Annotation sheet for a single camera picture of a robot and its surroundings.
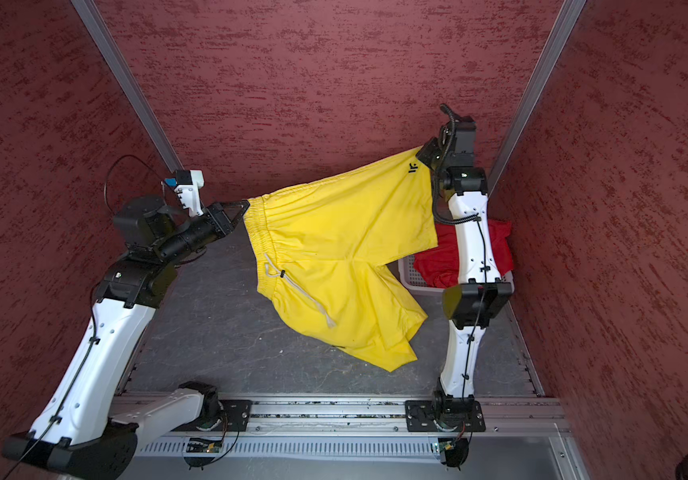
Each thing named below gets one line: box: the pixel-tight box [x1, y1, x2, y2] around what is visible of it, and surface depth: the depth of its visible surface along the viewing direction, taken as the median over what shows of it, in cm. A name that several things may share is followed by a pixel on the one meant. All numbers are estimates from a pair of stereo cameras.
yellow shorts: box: [244, 147, 438, 372], surface depth 79 cm
